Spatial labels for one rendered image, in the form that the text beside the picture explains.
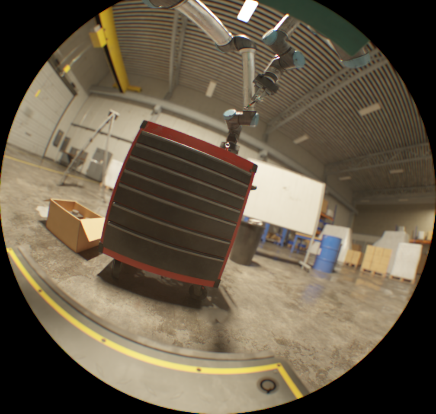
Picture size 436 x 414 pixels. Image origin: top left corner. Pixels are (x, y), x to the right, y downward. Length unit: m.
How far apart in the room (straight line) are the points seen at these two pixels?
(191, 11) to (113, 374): 1.11
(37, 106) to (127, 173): 10.60
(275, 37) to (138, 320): 1.40
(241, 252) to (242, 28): 8.54
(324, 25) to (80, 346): 0.80
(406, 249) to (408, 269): 0.74
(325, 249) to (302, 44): 8.08
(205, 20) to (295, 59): 0.49
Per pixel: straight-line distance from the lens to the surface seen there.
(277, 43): 0.83
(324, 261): 3.93
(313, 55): 8.54
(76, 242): 1.17
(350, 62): 0.77
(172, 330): 0.79
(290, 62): 0.86
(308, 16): 0.51
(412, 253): 7.08
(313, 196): 3.52
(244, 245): 2.15
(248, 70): 1.04
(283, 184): 3.28
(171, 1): 0.84
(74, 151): 11.83
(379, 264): 6.98
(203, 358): 0.33
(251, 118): 1.00
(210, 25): 0.98
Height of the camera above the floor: 0.58
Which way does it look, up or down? 7 degrees up
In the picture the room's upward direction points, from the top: 18 degrees clockwise
